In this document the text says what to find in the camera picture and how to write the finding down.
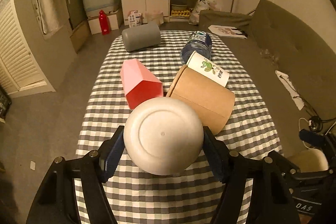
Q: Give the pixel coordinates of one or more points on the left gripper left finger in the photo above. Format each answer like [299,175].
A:
[55,200]

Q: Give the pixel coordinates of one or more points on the white printed paper cup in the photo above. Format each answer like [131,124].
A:
[207,68]

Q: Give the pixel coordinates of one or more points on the white louvered wardrobe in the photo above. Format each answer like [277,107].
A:
[20,73]

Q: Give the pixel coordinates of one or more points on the white printed carton bag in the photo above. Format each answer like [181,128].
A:
[134,18]

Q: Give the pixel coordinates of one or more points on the red bottle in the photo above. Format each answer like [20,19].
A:
[104,23]

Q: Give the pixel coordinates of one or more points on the blue labelled cup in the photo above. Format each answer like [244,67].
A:
[198,41]

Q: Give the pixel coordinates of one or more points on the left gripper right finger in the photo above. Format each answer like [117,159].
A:
[271,200]

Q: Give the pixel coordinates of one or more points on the egg tray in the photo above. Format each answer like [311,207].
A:
[180,14]

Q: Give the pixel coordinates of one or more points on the white trash bin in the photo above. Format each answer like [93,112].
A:
[155,16]

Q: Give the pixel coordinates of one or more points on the metal bowl on shelf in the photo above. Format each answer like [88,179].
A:
[178,7]

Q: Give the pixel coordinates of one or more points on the white paper sheet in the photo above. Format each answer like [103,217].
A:
[284,79]

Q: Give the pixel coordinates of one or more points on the dark green sofa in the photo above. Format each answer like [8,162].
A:
[302,55]

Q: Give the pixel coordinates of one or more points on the grey plastic cup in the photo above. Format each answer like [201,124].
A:
[139,37]

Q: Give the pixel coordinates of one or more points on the white plastic cup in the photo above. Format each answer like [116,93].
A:
[163,136]

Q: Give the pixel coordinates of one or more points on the white low box platform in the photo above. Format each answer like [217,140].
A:
[115,21]

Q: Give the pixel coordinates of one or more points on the red pink faceted cup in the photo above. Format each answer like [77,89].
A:
[139,84]

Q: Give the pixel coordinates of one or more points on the white plastic bag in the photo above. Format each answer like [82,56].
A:
[215,5]

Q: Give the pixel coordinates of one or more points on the crumpled clear plastic wrap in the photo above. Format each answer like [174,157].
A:
[266,54]

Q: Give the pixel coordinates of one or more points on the brown kraft paper cup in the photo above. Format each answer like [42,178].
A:
[212,102]

